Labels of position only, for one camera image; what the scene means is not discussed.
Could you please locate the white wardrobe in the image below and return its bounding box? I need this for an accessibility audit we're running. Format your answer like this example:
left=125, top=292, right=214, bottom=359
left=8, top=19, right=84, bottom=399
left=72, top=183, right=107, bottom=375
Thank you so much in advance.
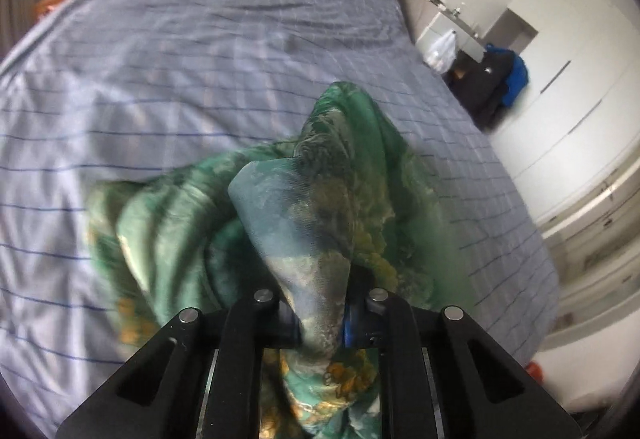
left=487, top=0, right=640, bottom=225

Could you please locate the black and blue jacket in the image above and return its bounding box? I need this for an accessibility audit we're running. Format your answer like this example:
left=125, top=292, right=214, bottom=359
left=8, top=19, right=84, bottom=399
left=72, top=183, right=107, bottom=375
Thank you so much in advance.
left=442, top=46, right=530, bottom=130

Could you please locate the blue plaid blanket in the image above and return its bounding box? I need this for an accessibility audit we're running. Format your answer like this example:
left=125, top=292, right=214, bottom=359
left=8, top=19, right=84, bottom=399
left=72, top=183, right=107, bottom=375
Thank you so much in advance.
left=0, top=0, right=561, bottom=439

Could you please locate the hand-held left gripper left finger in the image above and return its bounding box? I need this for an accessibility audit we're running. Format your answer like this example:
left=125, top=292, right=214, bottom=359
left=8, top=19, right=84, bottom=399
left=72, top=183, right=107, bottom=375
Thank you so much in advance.
left=56, top=289, right=302, bottom=439

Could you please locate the green printed garment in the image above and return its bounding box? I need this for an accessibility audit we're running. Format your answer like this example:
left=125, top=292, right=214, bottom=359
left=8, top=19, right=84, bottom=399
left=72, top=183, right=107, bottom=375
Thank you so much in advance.
left=85, top=81, right=471, bottom=439

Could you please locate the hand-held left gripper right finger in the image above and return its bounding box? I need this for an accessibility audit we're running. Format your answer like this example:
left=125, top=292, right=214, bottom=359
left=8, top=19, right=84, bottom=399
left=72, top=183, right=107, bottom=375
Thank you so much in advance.
left=343, top=269, right=584, bottom=439

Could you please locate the white low cabinet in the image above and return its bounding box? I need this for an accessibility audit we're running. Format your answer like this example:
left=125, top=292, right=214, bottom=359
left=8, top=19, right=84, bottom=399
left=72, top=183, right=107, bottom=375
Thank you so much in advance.
left=537, top=164, right=640, bottom=355

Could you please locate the wooden nightstand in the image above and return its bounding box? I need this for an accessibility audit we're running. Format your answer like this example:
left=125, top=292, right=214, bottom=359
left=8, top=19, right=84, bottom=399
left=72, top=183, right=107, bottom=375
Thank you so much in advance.
left=34, top=0, right=83, bottom=22

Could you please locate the white plastic bag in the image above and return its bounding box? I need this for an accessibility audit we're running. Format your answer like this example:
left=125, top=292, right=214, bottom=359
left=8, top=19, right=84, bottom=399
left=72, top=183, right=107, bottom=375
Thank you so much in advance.
left=424, top=30, right=457, bottom=74

